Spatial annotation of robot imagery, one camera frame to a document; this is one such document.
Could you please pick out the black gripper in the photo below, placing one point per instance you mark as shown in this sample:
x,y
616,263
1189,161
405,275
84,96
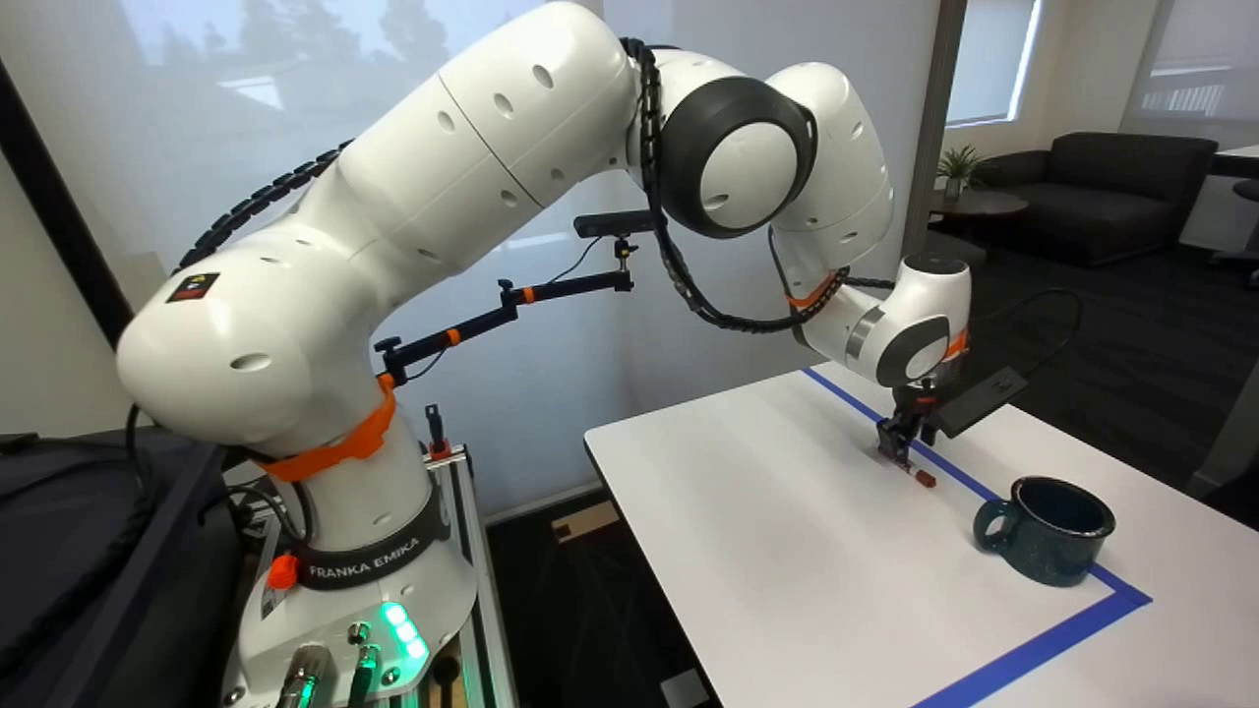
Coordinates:
x,y
919,406

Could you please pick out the red orange marker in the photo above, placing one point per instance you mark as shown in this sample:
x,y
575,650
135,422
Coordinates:
x,y
927,478

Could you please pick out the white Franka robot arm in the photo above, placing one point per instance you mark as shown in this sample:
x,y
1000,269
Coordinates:
x,y
396,236

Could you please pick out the long blue tape strip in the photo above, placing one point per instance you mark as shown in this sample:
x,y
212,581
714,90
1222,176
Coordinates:
x,y
956,473

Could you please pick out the dark blue ceramic mug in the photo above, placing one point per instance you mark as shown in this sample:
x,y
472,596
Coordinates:
x,y
1044,536

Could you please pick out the short blue tape strip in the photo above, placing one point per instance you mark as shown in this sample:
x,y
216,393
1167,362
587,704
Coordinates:
x,y
1036,655

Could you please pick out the round dark side table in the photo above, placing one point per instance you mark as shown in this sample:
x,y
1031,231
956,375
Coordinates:
x,y
982,206

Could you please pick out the small green potted plant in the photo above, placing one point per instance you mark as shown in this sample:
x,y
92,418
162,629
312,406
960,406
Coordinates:
x,y
956,168

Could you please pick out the brown cardboard piece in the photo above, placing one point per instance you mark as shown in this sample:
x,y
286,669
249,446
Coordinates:
x,y
585,522

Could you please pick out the black sofa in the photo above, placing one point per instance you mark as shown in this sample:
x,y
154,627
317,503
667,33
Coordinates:
x,y
1114,189

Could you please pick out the black fabric bag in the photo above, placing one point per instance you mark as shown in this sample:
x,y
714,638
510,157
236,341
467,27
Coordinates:
x,y
80,577

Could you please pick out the black diagonal pole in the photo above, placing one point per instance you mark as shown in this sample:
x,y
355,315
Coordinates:
x,y
61,208

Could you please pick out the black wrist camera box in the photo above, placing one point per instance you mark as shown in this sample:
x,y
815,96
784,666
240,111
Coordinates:
x,y
977,400

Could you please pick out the black external camera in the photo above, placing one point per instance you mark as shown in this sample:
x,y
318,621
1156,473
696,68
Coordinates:
x,y
616,225

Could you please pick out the black articulated camera mount arm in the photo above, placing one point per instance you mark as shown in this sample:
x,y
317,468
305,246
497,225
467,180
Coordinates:
x,y
485,321

